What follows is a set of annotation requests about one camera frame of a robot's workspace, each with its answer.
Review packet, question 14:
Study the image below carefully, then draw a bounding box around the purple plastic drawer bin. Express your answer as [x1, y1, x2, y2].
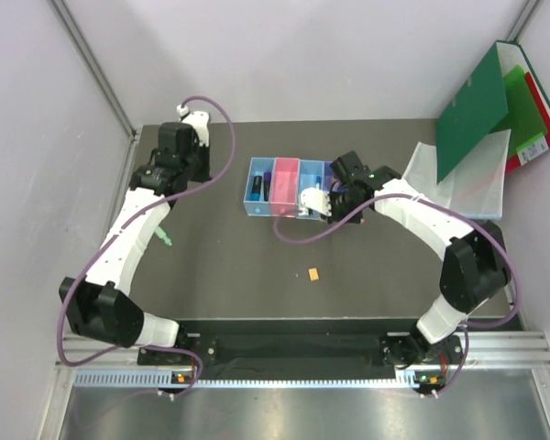
[324, 161, 336, 187]

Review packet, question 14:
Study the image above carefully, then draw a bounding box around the light blue drawer bin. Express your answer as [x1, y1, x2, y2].
[296, 159, 325, 220]

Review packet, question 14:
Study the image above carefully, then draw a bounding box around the pink plastic drawer bin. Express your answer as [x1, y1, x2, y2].
[269, 158, 300, 216]

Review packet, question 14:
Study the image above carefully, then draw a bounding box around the small green plastic piece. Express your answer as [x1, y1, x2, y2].
[155, 227, 172, 247]

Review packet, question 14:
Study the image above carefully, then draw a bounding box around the black highlighter blue cap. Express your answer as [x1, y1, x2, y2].
[249, 175, 262, 202]

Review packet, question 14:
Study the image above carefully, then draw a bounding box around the black highlighter purple cap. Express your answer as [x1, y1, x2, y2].
[262, 171, 272, 202]

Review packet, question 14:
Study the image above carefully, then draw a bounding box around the orange eraser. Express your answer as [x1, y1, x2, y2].
[308, 268, 319, 281]

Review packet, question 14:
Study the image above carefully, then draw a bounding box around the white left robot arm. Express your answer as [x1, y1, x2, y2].
[59, 112, 211, 364]

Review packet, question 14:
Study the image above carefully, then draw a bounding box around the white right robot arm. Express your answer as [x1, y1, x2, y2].
[329, 151, 512, 363]

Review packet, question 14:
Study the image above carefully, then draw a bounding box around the translucent light blue folder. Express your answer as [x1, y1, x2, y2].
[403, 129, 512, 220]

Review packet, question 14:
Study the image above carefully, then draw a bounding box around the green binder folder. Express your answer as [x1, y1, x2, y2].
[435, 40, 550, 182]

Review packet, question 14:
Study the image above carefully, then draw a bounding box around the red folder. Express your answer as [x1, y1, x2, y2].
[504, 65, 550, 173]

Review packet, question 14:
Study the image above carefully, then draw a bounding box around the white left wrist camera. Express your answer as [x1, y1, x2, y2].
[176, 104, 211, 148]

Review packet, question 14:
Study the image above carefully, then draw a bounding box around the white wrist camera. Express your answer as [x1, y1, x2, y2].
[298, 187, 332, 217]
[176, 104, 211, 148]

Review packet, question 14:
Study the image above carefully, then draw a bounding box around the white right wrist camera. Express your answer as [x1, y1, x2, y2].
[298, 187, 332, 217]

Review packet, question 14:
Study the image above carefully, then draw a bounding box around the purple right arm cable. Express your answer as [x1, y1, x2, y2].
[272, 194, 520, 399]

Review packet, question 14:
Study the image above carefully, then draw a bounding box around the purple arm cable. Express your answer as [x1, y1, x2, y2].
[272, 194, 520, 399]
[56, 95, 236, 399]

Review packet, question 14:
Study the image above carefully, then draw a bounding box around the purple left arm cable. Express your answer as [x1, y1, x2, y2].
[56, 95, 236, 399]

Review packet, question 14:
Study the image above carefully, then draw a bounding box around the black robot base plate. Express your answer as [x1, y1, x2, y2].
[127, 315, 464, 368]

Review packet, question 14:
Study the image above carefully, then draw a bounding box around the aluminium cable duct rail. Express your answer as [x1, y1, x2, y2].
[70, 332, 550, 394]

